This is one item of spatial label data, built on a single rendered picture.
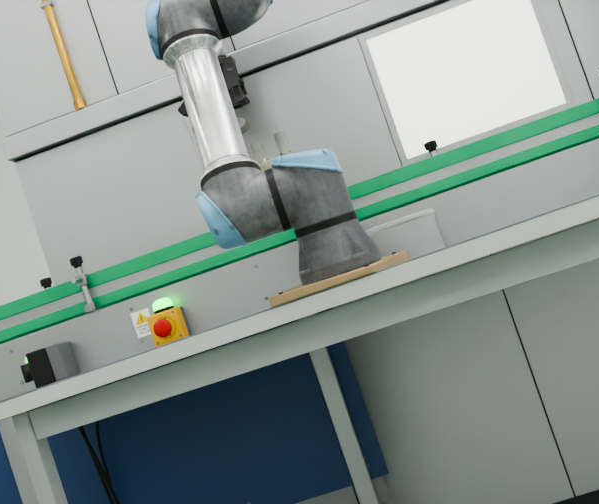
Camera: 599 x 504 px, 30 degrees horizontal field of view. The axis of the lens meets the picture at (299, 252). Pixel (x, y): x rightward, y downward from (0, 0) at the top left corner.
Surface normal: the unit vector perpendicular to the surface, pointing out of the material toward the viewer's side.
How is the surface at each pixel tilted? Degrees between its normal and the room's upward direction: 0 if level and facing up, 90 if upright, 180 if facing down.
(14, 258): 90
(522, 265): 90
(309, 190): 94
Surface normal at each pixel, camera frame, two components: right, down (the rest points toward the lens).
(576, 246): -0.37, 0.07
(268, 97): -0.14, 0.00
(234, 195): -0.15, -0.33
